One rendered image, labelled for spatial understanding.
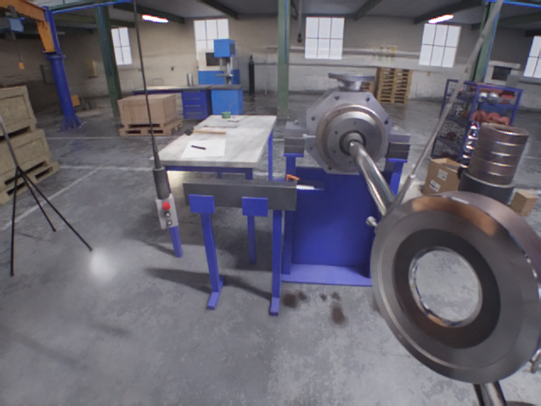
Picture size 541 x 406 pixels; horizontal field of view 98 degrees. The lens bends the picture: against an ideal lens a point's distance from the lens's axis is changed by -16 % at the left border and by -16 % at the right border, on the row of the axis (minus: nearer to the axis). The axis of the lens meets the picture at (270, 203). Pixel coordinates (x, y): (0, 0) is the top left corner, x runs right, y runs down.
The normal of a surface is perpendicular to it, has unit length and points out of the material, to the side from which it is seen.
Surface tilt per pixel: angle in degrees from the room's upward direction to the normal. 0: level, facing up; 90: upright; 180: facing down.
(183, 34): 90
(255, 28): 90
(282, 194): 90
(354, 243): 90
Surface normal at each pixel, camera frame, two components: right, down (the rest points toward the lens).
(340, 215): -0.10, 0.47
